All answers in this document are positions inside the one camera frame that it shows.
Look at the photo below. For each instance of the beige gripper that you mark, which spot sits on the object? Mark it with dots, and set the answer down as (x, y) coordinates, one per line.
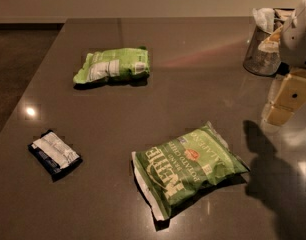
(297, 43)

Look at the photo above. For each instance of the white crumpled napkin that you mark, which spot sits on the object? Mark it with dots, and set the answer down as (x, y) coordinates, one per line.
(264, 19)

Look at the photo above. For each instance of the dark blue white snack packet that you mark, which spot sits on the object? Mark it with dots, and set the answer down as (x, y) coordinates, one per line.
(57, 157)

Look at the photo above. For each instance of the light green snack bag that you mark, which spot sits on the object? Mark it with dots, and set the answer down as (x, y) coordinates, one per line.
(119, 65)

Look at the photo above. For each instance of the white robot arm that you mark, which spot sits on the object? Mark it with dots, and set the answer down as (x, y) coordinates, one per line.
(292, 46)

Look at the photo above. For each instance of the green Kettle jalapeno chip bag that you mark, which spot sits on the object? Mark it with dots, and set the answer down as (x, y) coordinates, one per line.
(171, 173)

